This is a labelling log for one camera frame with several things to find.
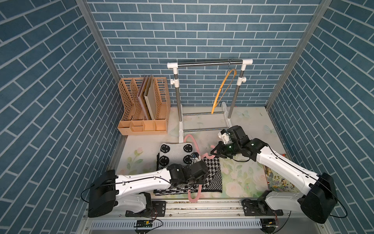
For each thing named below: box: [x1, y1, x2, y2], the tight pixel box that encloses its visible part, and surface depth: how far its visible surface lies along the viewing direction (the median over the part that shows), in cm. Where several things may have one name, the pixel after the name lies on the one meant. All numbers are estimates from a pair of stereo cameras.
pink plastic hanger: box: [187, 184, 203, 204], surface depth 72 cm
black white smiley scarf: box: [156, 142, 194, 171], surface depth 87 cm
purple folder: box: [137, 75, 150, 121], surface depth 93 cm
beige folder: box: [144, 74, 157, 120], surface depth 96 cm
